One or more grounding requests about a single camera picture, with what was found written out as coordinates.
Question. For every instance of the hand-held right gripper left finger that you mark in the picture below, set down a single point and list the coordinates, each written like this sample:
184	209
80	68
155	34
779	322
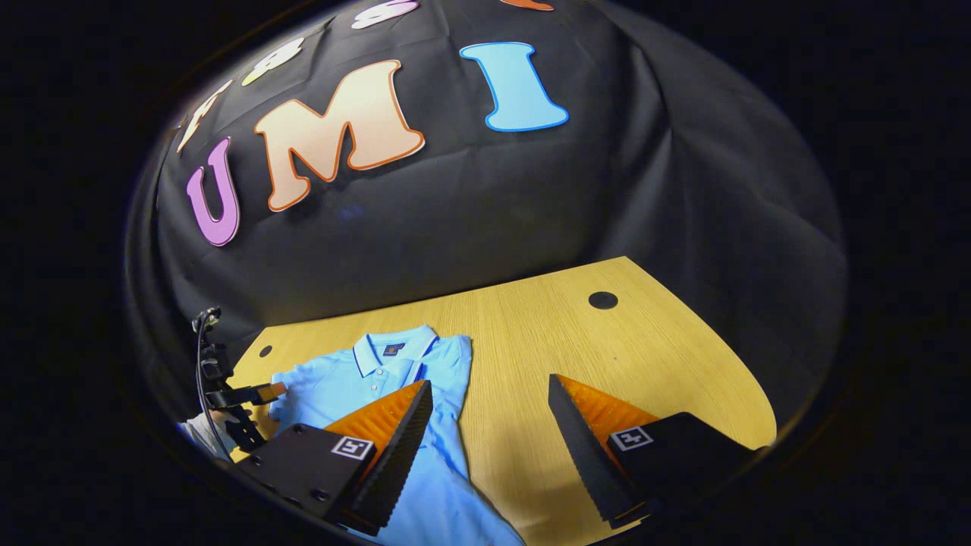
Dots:
394	462

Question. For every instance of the black backdrop cloth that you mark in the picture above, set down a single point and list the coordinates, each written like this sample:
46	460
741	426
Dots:
493	205

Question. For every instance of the light blue polo T-shirt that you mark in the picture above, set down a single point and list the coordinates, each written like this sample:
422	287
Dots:
341	387

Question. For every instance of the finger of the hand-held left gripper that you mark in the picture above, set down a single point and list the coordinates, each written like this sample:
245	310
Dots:
269	392

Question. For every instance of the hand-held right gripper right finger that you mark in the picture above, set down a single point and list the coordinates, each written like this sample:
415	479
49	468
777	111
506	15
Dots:
588	455

